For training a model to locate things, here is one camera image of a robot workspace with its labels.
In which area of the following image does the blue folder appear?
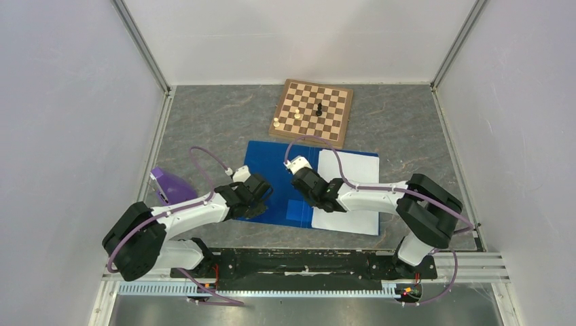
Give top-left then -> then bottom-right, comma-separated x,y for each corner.
242,141 -> 380,236

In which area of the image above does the white paper stack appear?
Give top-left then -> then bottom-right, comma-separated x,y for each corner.
312,149 -> 380,236

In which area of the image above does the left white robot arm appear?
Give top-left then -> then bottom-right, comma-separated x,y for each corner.
102,174 -> 273,281

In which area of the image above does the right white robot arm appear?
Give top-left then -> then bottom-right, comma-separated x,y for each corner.
290,166 -> 465,277

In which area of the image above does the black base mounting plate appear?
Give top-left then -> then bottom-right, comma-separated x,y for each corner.
188,248 -> 437,291

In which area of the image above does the purple stapler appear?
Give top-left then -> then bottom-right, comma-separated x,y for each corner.
149,167 -> 198,206

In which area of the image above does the wooden chessboard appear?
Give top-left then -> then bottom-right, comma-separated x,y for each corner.
268,79 -> 354,149

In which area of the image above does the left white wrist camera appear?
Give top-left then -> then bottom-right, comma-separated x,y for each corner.
225,165 -> 251,183

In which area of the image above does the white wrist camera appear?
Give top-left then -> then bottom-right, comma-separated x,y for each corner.
225,165 -> 251,183
284,156 -> 312,175

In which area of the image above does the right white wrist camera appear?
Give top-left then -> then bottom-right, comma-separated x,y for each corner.
284,156 -> 312,175

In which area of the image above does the grey slotted cable duct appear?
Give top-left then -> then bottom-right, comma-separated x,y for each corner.
118,280 -> 401,299

